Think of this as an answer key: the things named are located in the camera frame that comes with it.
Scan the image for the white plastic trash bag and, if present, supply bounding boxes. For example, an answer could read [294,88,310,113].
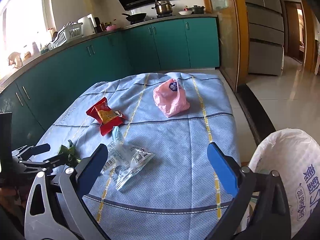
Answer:
[248,128,319,237]

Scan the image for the clear printed plastic bag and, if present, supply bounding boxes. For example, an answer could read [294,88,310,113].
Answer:
[101,126,155,191]

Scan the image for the red snack wrapper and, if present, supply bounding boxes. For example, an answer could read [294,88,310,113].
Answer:
[86,97,125,136]

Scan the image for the teal kitchen cabinets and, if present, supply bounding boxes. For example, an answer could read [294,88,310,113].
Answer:
[1,14,220,148]

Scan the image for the blue checked tablecloth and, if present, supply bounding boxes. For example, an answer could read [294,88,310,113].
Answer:
[34,73,240,239]

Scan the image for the pink plastic bag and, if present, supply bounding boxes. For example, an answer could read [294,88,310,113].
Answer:
[153,79,190,118]

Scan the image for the white dish rack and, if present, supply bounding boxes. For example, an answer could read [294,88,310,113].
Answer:
[47,22,83,50]

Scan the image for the white kettle appliance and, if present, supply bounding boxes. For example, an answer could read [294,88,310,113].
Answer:
[78,16,95,36]

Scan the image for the pink small container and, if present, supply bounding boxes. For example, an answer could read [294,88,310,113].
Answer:
[106,24,117,31]

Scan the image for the silver refrigerator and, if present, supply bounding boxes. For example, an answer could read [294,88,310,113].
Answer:
[245,0,284,76]

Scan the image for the black wok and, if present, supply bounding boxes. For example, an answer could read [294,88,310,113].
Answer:
[122,12,147,24]

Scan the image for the dark lidded pot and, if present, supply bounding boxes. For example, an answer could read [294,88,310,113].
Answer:
[189,5,205,14]

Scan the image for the white bowl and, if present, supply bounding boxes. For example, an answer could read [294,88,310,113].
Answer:
[178,10,193,16]

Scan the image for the steel cooking pot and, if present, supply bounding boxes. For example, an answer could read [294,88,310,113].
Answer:
[151,0,175,16]

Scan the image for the wooden glass door frame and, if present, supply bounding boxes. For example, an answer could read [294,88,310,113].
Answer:
[204,0,249,92]

